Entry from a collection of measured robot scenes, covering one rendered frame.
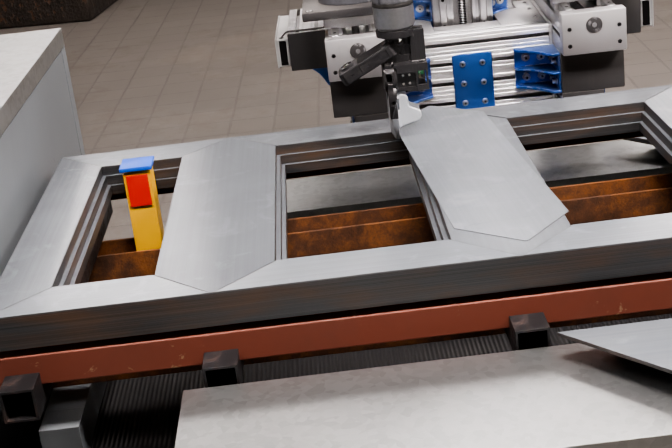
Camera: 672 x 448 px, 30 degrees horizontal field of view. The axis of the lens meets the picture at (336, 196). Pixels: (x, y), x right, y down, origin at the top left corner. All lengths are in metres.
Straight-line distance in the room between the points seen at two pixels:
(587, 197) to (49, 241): 0.99
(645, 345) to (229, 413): 0.56
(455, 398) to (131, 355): 0.48
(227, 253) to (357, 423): 0.40
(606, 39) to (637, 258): 0.94
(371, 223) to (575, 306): 0.61
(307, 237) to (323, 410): 0.71
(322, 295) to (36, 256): 0.50
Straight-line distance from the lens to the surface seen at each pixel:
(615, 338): 1.74
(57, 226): 2.16
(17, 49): 2.71
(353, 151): 2.40
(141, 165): 2.34
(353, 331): 1.83
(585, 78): 2.75
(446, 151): 2.26
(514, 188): 2.06
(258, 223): 2.02
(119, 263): 2.39
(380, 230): 2.36
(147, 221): 2.37
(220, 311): 1.81
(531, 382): 1.72
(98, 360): 1.86
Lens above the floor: 1.59
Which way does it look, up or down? 20 degrees down
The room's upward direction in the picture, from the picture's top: 7 degrees counter-clockwise
